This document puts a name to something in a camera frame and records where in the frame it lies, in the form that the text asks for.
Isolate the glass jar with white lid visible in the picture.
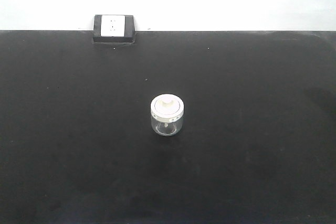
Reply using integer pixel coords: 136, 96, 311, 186
150, 94, 184, 136

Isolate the black white power socket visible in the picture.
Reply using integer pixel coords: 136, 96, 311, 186
93, 15, 135, 44

